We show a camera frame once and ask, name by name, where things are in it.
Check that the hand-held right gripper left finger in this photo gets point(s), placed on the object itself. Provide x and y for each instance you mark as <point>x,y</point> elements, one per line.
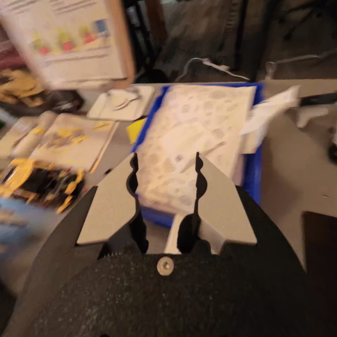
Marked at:
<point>110,210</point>

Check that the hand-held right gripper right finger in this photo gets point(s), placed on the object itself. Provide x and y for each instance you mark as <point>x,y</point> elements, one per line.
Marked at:
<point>226,213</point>

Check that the white wooden book stand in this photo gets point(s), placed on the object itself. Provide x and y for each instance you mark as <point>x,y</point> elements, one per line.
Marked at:
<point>121,105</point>

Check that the white paper sheet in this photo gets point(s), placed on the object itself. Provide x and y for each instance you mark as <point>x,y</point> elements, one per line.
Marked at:
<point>268,110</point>

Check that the dark toy car set box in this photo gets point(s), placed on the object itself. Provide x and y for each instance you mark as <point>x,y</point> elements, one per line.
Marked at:
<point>21,87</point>

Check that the yellow paper scrap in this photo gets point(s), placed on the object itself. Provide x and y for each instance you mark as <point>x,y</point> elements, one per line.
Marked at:
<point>135,130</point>

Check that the instruction booklet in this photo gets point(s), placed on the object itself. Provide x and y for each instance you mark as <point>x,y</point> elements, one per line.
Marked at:
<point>71,142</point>

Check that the large printed paper bag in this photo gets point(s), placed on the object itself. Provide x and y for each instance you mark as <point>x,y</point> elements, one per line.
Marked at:
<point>197,126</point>

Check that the yellow black brick car model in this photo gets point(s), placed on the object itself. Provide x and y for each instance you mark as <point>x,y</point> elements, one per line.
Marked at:
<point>39,181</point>

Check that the black dimpled chair armrest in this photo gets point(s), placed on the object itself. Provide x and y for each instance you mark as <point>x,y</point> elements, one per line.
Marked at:
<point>321,263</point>

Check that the printed instruction sheet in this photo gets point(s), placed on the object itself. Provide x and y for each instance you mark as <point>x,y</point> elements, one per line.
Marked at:
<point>73,39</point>

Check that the blue plastic bin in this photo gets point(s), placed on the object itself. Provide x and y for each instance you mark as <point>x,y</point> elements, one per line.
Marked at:
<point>252,179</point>

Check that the grey desk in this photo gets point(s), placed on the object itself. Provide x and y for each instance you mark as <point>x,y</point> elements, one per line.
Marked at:
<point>289,163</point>

